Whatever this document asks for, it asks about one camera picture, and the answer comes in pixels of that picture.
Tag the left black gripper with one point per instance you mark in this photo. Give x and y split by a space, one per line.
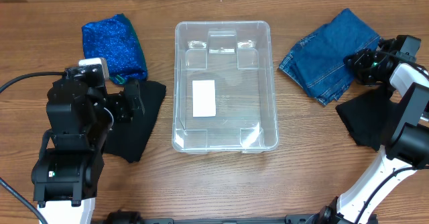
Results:
133 94

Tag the clear plastic storage bin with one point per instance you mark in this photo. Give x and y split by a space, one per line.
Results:
237 55

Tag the white paper label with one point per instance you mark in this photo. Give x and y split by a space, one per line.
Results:
203 98

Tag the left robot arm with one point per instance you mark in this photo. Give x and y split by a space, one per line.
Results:
85 119

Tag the blue denim jeans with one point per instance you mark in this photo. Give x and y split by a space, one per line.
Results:
315 62

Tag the shiny blue sequin cloth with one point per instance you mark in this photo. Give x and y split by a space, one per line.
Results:
116 41

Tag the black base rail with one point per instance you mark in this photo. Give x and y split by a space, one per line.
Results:
128 217

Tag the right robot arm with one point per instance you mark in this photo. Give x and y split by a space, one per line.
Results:
404 141

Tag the long black cloth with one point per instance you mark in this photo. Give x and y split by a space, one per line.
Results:
144 123

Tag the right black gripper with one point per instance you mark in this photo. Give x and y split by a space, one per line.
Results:
356 63

